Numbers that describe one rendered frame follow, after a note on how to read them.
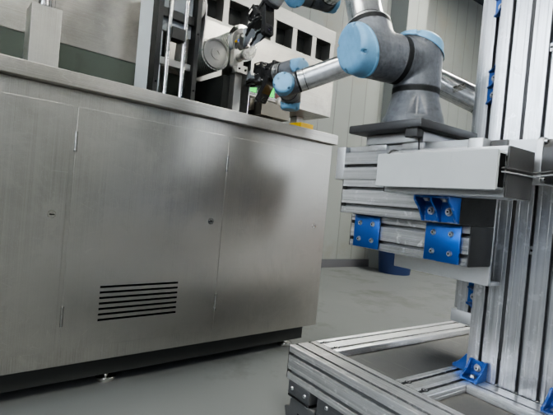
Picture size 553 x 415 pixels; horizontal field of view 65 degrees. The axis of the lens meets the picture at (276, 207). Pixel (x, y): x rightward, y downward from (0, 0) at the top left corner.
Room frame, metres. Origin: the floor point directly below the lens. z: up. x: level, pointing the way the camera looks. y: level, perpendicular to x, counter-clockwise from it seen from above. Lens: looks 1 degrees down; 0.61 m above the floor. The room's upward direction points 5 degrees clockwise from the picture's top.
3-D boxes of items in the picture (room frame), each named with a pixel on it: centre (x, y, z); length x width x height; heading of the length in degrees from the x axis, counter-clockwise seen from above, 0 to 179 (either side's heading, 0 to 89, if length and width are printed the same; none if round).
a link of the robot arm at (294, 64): (1.66, -0.02, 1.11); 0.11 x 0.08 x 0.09; 40
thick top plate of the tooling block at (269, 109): (2.07, 0.17, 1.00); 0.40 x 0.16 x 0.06; 40
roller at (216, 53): (1.85, 0.37, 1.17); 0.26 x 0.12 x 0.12; 40
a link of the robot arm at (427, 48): (1.10, -0.32, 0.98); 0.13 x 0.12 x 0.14; 112
